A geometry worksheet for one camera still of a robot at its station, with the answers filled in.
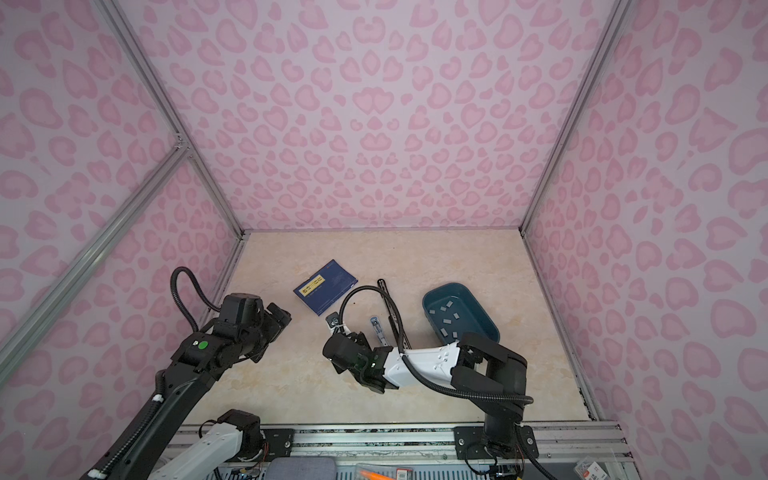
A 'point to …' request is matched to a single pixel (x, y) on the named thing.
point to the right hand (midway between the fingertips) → (338, 339)
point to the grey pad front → (301, 468)
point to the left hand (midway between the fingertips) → (284, 319)
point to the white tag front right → (595, 472)
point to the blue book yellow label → (321, 290)
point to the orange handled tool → (373, 475)
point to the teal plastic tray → (453, 311)
